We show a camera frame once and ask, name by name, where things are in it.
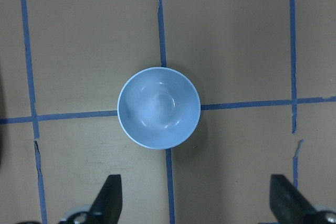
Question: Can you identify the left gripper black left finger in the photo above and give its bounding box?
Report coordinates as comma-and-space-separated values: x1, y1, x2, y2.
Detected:
89, 174, 123, 223

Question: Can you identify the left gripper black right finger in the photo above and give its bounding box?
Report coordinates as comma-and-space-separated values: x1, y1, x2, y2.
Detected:
269, 174, 317, 223

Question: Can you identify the blue bowl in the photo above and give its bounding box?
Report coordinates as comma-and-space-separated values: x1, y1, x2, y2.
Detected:
117, 67, 201, 150

